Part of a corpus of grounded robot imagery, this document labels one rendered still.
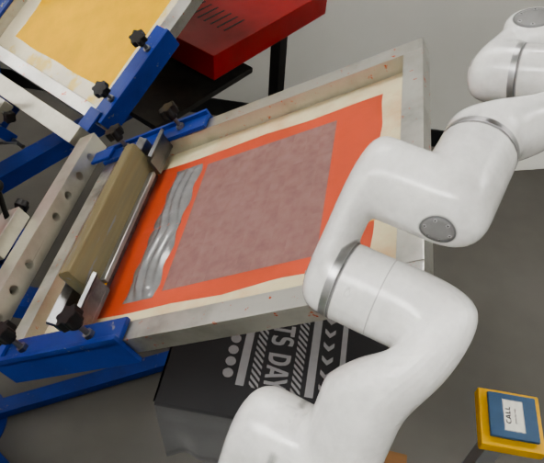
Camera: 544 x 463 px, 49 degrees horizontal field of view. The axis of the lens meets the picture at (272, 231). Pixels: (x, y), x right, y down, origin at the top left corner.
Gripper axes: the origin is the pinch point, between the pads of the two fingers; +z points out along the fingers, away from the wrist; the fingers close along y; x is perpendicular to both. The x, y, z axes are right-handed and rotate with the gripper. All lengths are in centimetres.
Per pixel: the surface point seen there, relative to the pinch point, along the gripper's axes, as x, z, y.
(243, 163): 13, 1, -51
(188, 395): -19, 36, -66
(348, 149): 6.8, -4.8, -28.0
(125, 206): 3, 1, -73
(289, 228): -9.5, -2.4, -36.9
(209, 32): 98, 15, -84
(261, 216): -4.7, -0.8, -43.0
